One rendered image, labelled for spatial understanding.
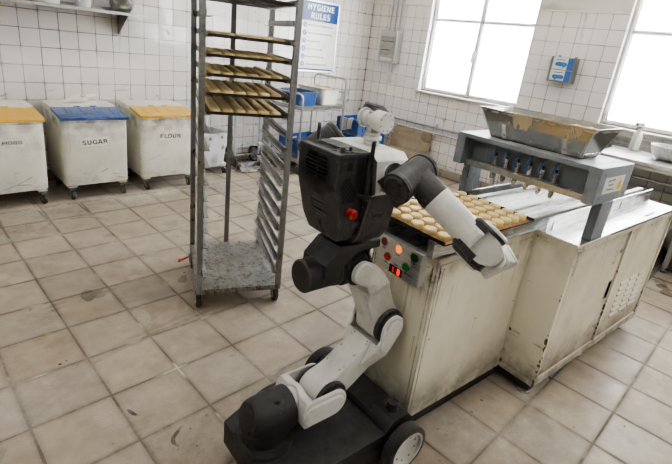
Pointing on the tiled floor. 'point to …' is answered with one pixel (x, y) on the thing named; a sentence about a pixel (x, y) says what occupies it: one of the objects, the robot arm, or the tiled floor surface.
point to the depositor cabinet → (578, 288)
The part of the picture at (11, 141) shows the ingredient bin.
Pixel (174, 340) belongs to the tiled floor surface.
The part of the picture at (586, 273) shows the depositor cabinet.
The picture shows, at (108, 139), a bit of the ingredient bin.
